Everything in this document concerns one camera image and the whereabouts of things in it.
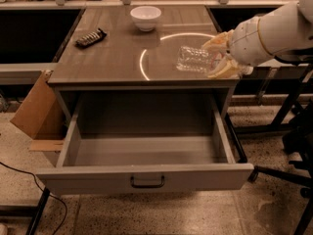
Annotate grey cabinet with counter top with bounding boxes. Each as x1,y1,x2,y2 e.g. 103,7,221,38
49,5,236,128

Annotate black drawer handle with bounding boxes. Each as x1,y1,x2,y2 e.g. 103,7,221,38
130,176,165,189

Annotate black floor cable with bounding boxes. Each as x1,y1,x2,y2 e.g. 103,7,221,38
0,162,68,235

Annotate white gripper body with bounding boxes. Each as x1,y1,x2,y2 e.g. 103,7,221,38
229,17,273,67

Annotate clear plastic water bottle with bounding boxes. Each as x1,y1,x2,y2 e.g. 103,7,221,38
176,46,223,73

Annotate white ceramic bowl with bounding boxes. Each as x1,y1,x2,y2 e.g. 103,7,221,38
130,6,161,31

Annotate black table leg frame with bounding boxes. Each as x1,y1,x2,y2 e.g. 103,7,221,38
0,188,50,235

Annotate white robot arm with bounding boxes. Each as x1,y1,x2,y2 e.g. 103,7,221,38
201,0,313,79

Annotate dark striped snack bag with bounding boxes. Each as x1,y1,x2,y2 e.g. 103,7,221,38
75,28,107,48

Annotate open grey top drawer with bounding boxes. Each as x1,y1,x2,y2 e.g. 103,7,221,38
37,96,253,195

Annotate black office chair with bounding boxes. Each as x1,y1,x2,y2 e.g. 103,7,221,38
248,100,313,235

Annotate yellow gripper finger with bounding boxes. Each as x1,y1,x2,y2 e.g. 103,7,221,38
201,29,234,53
207,58,253,79

